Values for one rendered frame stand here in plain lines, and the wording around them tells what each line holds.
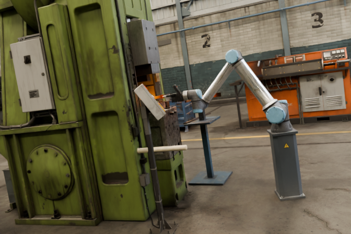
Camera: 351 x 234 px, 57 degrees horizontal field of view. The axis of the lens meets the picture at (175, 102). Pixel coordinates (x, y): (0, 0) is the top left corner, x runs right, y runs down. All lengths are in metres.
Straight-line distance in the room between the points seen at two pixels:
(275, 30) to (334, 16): 1.62
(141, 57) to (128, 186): 1.15
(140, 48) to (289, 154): 1.61
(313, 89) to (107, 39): 4.32
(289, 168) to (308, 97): 3.40
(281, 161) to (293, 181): 0.21
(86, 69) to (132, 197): 1.21
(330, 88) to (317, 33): 4.22
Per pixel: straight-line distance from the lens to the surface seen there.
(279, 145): 2.99
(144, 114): 2.56
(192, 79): 11.10
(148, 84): 3.42
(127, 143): 2.87
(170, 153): 3.06
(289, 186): 3.12
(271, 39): 10.43
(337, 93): 6.33
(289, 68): 6.16
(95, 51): 2.99
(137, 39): 3.02
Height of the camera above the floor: 1.24
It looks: 5 degrees down
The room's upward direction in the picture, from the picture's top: 9 degrees counter-clockwise
